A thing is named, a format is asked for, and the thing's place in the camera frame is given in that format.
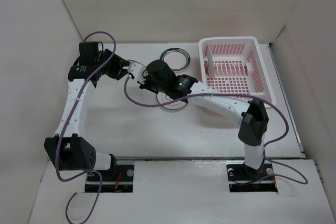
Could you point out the pink plastic dish rack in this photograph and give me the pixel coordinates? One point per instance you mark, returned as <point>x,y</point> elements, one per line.
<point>239,66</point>

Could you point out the green rimmed white plate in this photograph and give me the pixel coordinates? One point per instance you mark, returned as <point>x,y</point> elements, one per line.
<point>177,59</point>

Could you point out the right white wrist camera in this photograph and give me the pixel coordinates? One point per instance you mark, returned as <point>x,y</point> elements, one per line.
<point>136,71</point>

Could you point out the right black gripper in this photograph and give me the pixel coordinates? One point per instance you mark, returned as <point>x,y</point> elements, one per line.
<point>146,85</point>

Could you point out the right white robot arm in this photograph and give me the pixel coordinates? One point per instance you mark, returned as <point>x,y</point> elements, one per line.
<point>251,116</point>

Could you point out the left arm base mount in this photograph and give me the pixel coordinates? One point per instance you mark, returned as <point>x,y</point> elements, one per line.
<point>121,182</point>

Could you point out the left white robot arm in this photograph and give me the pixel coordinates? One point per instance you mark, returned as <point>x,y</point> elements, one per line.
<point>68,149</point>

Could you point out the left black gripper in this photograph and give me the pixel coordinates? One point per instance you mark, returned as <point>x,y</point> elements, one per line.
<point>117,62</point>

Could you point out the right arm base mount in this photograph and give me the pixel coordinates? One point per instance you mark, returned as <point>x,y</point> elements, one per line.
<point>243,179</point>

